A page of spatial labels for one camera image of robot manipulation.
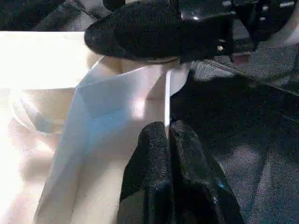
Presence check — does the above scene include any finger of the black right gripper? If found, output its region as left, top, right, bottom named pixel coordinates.
left=84, top=0, right=184, bottom=61

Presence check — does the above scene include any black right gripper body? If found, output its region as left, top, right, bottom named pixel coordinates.
left=178, top=0, right=299, bottom=63

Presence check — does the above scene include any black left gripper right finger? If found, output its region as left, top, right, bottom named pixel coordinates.
left=170, top=120, right=244, bottom=224

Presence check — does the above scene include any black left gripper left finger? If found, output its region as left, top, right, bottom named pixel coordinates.
left=116, top=121, right=171, bottom=224

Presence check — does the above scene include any white upturned plastic table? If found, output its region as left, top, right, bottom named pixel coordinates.
left=0, top=30, right=192, bottom=224

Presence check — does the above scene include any black work mat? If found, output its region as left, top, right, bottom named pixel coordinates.
left=0, top=0, right=299, bottom=224

